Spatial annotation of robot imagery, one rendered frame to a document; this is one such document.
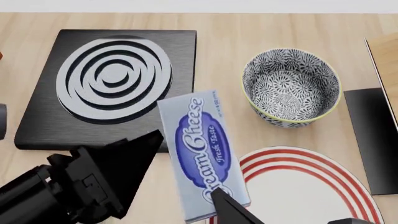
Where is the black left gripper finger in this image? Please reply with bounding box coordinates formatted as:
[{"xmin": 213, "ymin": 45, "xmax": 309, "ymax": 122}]
[
  {"xmin": 210, "ymin": 187, "xmax": 266, "ymax": 224},
  {"xmin": 90, "ymin": 129, "xmax": 165, "ymax": 210}
]

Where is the grey cream cheese box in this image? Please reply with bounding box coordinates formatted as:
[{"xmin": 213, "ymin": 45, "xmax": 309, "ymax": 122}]
[{"xmin": 157, "ymin": 88, "xmax": 252, "ymax": 223}]

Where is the black white patterned bowl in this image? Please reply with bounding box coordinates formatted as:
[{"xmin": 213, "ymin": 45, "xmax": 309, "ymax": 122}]
[{"xmin": 239, "ymin": 47, "xmax": 343, "ymax": 129}]

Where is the black square stove base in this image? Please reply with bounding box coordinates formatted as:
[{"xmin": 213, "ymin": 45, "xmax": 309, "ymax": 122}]
[{"xmin": 14, "ymin": 29, "xmax": 198, "ymax": 154}]

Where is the white plate with red stripes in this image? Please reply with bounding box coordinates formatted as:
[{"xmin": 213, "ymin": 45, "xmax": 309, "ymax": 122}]
[{"xmin": 208, "ymin": 146, "xmax": 385, "ymax": 224}]

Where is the silver spiral stove burner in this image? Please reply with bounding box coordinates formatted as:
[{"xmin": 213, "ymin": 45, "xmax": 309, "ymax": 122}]
[{"xmin": 55, "ymin": 34, "xmax": 174, "ymax": 123}]

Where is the grey cylindrical object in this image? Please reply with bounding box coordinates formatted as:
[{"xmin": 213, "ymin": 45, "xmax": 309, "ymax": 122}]
[{"xmin": 0, "ymin": 103, "xmax": 8, "ymax": 141}]

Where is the wooden cabinet with black side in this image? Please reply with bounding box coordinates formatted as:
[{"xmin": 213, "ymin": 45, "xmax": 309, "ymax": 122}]
[{"xmin": 343, "ymin": 30, "xmax": 398, "ymax": 196}]

